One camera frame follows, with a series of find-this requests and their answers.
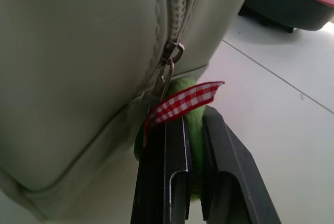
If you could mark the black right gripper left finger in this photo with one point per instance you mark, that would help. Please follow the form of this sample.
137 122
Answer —
156 171

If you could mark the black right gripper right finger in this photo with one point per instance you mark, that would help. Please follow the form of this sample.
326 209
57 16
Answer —
229 161

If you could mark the pale green zipper pouch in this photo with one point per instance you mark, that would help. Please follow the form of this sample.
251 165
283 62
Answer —
78 83

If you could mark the black tray with red mat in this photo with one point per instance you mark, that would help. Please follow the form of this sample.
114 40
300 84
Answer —
287 2

